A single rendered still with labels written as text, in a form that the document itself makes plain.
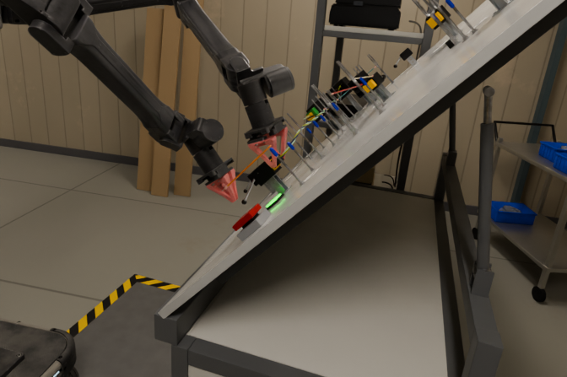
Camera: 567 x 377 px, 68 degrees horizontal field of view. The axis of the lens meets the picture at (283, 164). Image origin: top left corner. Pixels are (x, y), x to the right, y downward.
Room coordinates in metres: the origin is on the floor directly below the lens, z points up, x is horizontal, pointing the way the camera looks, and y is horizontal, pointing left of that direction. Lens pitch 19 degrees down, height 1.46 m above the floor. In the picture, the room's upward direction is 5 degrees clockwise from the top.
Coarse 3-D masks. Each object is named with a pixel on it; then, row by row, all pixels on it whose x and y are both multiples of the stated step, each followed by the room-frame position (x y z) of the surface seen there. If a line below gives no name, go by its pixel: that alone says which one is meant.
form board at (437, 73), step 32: (544, 0) 0.56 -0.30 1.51; (480, 32) 0.78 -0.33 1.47; (512, 32) 0.57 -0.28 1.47; (448, 64) 0.72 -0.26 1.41; (480, 64) 0.58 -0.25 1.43; (416, 96) 0.66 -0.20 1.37; (384, 128) 0.61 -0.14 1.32; (320, 160) 0.99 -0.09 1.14; (352, 160) 0.62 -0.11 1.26; (288, 192) 0.88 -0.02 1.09; (320, 192) 0.63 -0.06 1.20; (224, 256) 0.70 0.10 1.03; (192, 288) 0.69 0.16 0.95
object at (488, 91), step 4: (484, 88) 0.72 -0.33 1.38; (488, 88) 0.71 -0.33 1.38; (492, 88) 0.71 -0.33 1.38; (484, 92) 0.71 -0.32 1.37; (488, 92) 0.71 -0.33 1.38; (492, 92) 0.70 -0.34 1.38; (484, 96) 0.72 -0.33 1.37; (488, 96) 0.71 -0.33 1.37; (492, 96) 0.71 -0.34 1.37; (484, 100) 0.72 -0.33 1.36; (488, 100) 0.71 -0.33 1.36; (492, 100) 0.71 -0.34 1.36; (484, 104) 0.72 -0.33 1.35; (488, 104) 0.71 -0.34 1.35; (492, 104) 0.72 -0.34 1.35; (484, 108) 0.72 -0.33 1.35; (488, 108) 0.71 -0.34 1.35; (484, 112) 0.72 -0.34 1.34; (488, 112) 0.71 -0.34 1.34; (484, 116) 0.71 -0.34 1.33; (488, 116) 0.71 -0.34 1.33; (484, 120) 0.71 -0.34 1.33; (488, 120) 0.71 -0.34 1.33
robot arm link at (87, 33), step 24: (48, 24) 0.71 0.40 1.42; (72, 24) 0.78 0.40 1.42; (48, 48) 0.74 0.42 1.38; (72, 48) 0.75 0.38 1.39; (96, 48) 0.79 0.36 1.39; (96, 72) 0.82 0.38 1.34; (120, 72) 0.84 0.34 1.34; (120, 96) 0.88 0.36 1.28; (144, 96) 0.89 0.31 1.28; (144, 120) 0.93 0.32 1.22; (168, 120) 0.96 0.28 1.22
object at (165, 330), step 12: (180, 288) 0.81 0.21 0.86; (204, 288) 0.82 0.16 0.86; (216, 288) 0.88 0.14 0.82; (168, 300) 0.76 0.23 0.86; (192, 300) 0.77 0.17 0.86; (204, 300) 0.82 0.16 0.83; (156, 312) 0.72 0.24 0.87; (180, 312) 0.73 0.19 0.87; (192, 312) 0.77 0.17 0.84; (156, 324) 0.72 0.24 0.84; (168, 324) 0.71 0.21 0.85; (180, 324) 0.72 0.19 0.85; (192, 324) 0.77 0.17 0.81; (156, 336) 0.72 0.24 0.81; (168, 336) 0.71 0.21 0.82; (180, 336) 0.72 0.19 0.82
